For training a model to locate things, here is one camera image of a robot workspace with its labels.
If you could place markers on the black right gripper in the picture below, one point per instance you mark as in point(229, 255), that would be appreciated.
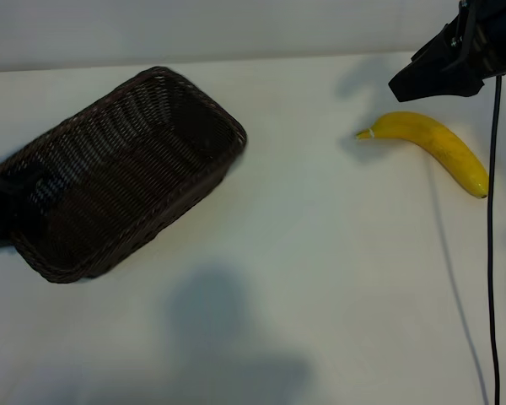
point(502, 34)

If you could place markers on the yellow banana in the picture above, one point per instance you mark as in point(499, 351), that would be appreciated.
point(443, 141)

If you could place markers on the dark brown woven basket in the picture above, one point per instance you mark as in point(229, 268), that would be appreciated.
point(122, 169)

